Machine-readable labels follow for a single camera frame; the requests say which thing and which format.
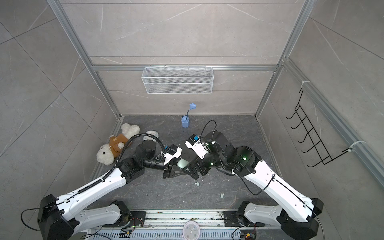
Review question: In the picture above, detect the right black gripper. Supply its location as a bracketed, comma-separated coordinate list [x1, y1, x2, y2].
[182, 147, 227, 179]

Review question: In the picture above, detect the green earbud charging case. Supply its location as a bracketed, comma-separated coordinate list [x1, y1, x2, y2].
[177, 159, 190, 169]

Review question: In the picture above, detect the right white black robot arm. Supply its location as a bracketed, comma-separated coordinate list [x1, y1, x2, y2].
[184, 131, 324, 240]

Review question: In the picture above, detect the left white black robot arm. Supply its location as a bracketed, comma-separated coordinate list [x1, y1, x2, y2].
[37, 140, 189, 240]

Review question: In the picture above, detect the small round white clock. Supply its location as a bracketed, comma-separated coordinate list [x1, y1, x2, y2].
[143, 130, 159, 142]

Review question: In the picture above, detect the blue cup holder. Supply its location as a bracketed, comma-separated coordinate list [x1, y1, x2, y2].
[181, 116, 190, 128]

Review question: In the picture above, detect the pink round clock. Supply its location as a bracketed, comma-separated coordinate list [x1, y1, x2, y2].
[182, 221, 201, 240]

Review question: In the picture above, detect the white plush bear toy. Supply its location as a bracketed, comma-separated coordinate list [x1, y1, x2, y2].
[96, 123, 140, 166]

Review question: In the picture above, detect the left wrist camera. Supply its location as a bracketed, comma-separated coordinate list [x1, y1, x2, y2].
[164, 144, 182, 166]

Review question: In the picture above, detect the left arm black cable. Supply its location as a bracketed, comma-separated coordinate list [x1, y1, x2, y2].
[101, 133, 166, 181]

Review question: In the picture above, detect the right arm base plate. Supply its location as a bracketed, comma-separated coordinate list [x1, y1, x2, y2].
[222, 211, 265, 227]

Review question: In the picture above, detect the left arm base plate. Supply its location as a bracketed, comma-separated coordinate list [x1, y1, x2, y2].
[103, 211, 147, 228]

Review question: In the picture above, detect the white wire mesh basket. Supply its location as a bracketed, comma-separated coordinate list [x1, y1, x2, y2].
[142, 67, 214, 94]

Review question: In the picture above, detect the black wire hook rack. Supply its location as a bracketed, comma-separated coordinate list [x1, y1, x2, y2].
[286, 89, 353, 168]

